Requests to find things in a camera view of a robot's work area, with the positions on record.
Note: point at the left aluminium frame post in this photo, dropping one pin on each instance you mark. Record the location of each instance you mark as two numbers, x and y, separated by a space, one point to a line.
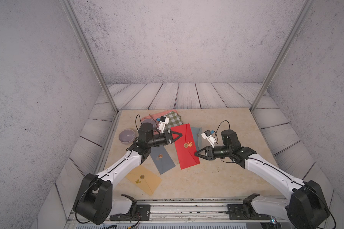
68 8

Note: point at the right aluminium frame post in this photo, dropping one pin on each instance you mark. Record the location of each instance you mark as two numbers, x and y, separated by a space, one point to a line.
300 20

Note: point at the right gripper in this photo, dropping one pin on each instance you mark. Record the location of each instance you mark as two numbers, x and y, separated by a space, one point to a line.
209 153

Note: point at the aluminium front rail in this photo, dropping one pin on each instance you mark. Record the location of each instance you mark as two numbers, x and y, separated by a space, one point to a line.
184 214

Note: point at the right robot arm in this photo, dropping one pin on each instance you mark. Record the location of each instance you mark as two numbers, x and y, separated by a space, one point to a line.
304 205

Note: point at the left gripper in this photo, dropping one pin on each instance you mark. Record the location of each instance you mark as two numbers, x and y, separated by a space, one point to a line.
179 136

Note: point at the lilac bowl on table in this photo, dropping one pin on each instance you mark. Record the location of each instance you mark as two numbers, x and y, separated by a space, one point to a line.
127 136

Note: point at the light blue envelope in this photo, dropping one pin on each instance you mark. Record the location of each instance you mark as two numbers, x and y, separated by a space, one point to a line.
197 137

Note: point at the aluminium frame post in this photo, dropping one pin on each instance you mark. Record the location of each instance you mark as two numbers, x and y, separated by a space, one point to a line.
68 8
300 20

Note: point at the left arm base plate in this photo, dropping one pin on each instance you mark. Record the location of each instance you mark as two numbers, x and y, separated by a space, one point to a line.
142 212

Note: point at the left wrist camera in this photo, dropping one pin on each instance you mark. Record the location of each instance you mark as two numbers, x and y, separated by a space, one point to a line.
162 122

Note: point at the green checkered cloth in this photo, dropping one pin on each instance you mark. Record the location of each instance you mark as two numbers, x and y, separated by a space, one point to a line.
174 120

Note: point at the pink tray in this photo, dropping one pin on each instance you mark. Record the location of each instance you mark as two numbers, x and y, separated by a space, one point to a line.
163 113

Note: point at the red envelope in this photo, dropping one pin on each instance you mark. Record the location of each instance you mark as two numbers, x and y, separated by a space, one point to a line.
185 147

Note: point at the lilac bowl on tray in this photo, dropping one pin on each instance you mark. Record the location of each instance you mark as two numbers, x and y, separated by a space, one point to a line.
150 121

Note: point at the grey envelope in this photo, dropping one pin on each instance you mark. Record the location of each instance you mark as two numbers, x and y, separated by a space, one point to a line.
161 159

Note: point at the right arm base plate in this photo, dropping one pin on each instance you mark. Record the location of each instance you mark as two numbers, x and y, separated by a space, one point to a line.
240 210

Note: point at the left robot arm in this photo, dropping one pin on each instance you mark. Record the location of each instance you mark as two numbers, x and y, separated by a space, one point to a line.
95 200

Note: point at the yellow envelope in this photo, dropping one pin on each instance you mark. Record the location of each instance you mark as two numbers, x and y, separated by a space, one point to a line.
144 179

